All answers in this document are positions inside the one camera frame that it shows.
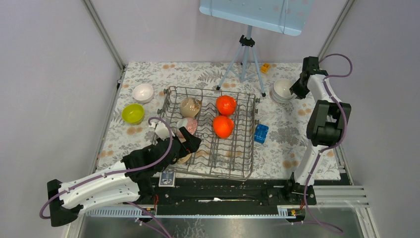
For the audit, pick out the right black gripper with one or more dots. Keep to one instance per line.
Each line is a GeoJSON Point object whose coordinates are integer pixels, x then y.
{"type": "Point", "coordinates": [301, 94]}

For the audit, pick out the blue playing card box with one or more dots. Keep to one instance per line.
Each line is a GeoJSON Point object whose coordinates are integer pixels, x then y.
{"type": "Point", "coordinates": [167, 179]}

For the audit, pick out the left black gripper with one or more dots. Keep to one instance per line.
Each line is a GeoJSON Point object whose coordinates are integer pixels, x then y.
{"type": "Point", "coordinates": [191, 144]}

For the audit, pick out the light blue tripod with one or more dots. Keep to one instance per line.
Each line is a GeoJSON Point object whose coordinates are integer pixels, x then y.
{"type": "Point", "coordinates": [246, 46]}

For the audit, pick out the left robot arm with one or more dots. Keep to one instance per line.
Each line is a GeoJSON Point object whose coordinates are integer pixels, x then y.
{"type": "Point", "coordinates": [125, 181]}

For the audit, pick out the white ribbed bowl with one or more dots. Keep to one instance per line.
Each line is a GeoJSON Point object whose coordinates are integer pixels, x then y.
{"type": "Point", "coordinates": [282, 88]}
{"type": "Point", "coordinates": [279, 99]}

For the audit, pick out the blue toy block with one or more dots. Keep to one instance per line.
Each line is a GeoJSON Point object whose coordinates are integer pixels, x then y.
{"type": "Point", "coordinates": [261, 133]}

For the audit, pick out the grey wire dish rack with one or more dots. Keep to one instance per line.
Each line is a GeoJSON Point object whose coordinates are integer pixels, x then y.
{"type": "Point", "coordinates": [230, 158]}

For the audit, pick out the beige patterned bowl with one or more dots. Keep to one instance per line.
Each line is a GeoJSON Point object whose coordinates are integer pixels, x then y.
{"type": "Point", "coordinates": [190, 107]}
{"type": "Point", "coordinates": [184, 159]}

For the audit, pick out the far beige patterned bowl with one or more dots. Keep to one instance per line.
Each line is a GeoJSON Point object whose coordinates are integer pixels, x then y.
{"type": "Point", "coordinates": [190, 107]}

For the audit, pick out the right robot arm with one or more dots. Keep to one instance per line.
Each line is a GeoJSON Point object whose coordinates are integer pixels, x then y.
{"type": "Point", "coordinates": [326, 127]}

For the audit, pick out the yellow-green bowl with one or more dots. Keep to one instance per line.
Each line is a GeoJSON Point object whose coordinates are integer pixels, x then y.
{"type": "Point", "coordinates": [133, 114]}

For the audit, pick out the floral tablecloth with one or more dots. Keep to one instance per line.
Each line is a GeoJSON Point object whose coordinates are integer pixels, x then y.
{"type": "Point", "coordinates": [286, 140]}

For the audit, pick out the light blue board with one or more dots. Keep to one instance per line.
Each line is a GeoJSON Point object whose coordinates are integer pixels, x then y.
{"type": "Point", "coordinates": [282, 16]}

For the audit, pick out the orange toy block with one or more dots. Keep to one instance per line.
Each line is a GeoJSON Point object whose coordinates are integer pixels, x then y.
{"type": "Point", "coordinates": [265, 68]}

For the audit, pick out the pink patterned bowl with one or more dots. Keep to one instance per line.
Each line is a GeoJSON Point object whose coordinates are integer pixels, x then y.
{"type": "Point", "coordinates": [189, 123]}

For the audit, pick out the near beige patterned bowl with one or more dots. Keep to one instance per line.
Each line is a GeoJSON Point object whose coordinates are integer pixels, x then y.
{"type": "Point", "coordinates": [184, 159]}

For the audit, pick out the orange bowl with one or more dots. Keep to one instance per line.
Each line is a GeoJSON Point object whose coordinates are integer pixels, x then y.
{"type": "Point", "coordinates": [226, 105]}
{"type": "Point", "coordinates": [223, 126]}

